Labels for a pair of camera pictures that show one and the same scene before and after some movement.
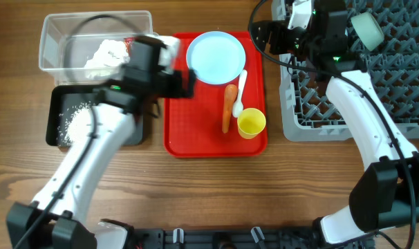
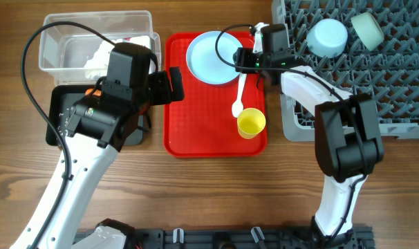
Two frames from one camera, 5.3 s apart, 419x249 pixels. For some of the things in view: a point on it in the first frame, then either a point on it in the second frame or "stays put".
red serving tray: x=193 y=126 stays put
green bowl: x=368 y=30 stays put
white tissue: x=109 y=57 stays put
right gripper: x=279 y=29 to x=243 y=59
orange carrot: x=230 y=93 to x=97 y=93
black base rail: x=227 y=238 stays put
